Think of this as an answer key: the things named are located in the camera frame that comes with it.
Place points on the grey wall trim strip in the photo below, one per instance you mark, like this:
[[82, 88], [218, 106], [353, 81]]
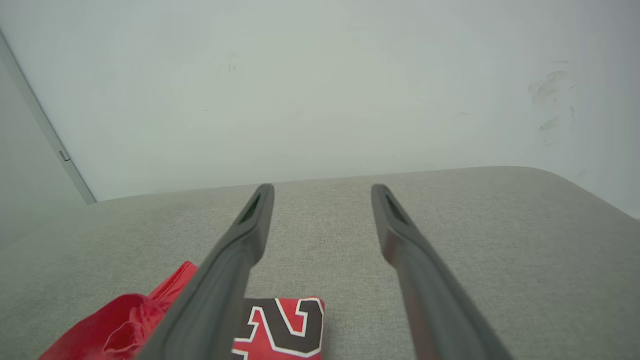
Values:
[[50, 130]]

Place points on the red and white jersey garment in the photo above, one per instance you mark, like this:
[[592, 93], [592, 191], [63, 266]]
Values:
[[280, 327]]

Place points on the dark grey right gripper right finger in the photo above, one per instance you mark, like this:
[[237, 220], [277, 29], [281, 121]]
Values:
[[430, 290]]

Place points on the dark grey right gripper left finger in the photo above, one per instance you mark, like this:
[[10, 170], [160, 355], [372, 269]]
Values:
[[220, 290]]

